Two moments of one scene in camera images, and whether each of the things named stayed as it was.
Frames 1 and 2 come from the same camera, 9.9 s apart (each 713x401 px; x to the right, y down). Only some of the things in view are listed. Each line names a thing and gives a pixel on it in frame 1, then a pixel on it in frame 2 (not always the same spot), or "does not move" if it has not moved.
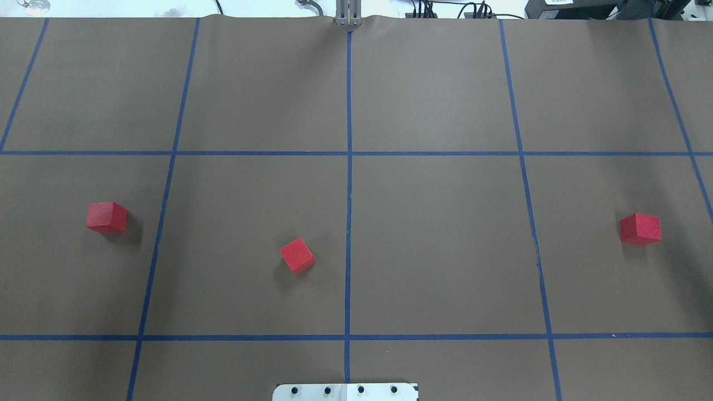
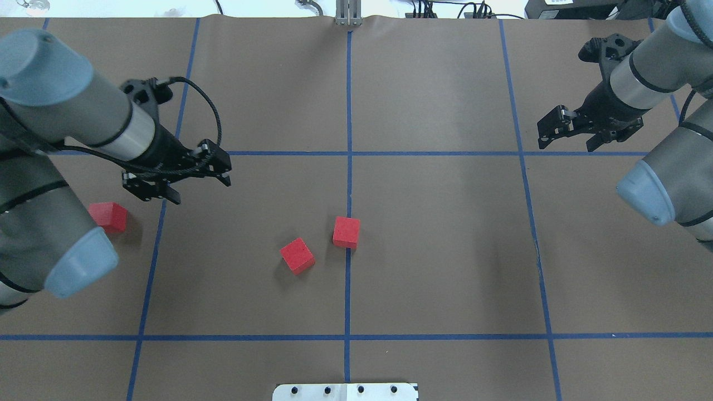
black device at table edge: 606,9 does not move
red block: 107,218 does not move
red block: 640,229 -> 346,231
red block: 298,255 does not move
